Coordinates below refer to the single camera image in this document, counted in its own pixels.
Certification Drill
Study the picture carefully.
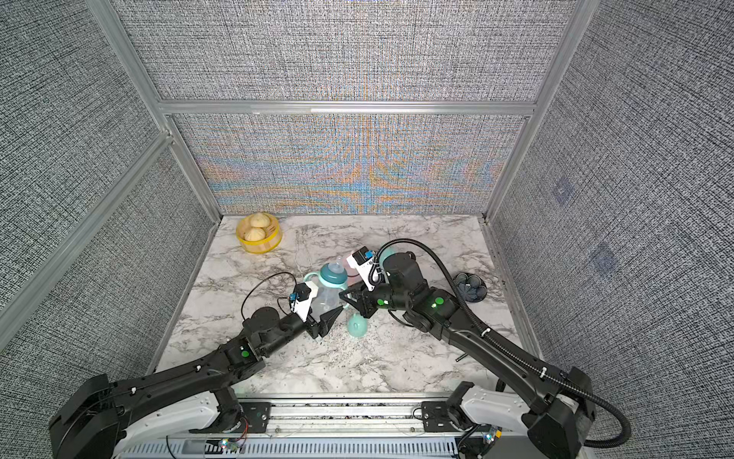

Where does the yellow steamer basket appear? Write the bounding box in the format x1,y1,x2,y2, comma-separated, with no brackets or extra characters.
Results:
235,212,282,254

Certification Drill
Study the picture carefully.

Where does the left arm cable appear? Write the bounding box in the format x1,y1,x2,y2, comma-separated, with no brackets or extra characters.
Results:
240,270,298,321

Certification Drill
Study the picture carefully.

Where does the mint bottle cap front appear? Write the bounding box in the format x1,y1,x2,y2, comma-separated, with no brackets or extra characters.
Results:
380,248,396,264

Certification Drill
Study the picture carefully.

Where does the clear bottle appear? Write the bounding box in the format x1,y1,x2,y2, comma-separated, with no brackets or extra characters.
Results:
311,285,343,321

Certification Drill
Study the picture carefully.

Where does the aluminium front rail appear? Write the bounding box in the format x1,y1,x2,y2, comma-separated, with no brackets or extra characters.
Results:
105,395,586,443

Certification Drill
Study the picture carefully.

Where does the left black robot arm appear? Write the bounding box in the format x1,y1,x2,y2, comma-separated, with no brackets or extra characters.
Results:
49,307,343,458

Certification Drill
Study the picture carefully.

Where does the upper beige bun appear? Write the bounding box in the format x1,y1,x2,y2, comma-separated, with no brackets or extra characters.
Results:
248,212,271,229

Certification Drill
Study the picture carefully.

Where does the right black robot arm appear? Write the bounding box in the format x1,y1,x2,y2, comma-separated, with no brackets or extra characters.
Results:
340,249,600,458

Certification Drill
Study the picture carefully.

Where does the dark blue flower dish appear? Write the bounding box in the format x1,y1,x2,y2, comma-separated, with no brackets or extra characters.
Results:
453,272,487,303

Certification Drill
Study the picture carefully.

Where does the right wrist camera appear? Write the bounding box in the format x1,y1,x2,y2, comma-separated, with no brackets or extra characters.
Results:
346,247,382,291

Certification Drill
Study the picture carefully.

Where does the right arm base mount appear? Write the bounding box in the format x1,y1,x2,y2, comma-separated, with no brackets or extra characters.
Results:
419,401,474,433

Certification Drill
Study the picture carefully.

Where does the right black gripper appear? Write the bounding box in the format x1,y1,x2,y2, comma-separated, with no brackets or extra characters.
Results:
340,276,418,321

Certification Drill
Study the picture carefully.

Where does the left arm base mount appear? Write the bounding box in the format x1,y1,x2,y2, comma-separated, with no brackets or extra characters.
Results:
189,402,273,434

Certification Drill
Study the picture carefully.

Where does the beige bun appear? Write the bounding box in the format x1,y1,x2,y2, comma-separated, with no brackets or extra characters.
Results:
243,227,267,242
248,212,271,229

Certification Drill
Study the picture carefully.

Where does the lower beige bun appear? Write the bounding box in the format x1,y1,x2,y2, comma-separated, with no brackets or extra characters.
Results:
243,227,267,242

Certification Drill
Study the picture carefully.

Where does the pink bottle cap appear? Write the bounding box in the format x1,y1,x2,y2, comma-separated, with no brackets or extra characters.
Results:
342,257,361,285

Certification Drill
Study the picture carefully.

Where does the mint bottle cap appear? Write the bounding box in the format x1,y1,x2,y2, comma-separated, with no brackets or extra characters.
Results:
380,248,396,264
346,314,369,339

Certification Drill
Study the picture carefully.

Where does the mint handle ring front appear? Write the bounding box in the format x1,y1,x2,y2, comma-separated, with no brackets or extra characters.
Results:
302,272,350,311

